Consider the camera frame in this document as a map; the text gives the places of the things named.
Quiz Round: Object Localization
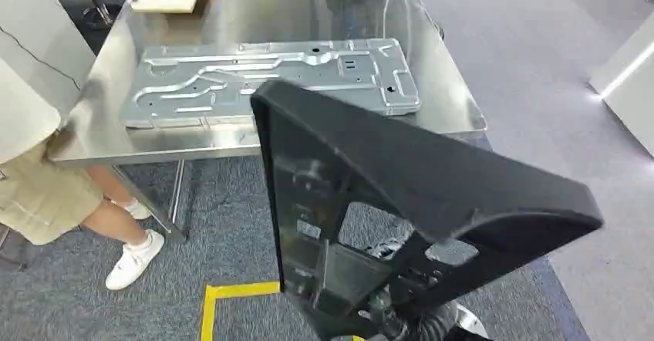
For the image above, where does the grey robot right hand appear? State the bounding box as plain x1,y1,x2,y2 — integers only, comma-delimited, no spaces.
357,237,410,332

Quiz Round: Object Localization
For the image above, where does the black plastic panel with cutouts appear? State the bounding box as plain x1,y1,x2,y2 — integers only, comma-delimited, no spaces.
249,79,605,341

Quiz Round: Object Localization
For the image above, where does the yellow floor tape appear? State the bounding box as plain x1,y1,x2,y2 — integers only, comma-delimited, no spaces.
199,280,282,341

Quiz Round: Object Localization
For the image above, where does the stamped grey metal plate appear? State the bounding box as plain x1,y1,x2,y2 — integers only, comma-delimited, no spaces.
120,37,422,130

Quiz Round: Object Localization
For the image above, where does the stainless steel table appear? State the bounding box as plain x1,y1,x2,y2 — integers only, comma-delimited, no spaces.
46,0,489,245

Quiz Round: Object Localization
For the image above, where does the white cabinet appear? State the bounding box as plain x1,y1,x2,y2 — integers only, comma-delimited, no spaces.
587,11,654,159

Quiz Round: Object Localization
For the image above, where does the person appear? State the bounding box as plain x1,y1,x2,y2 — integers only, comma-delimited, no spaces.
0,57,167,292

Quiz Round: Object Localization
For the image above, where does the thin black cable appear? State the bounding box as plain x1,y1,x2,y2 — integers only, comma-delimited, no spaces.
0,23,83,93

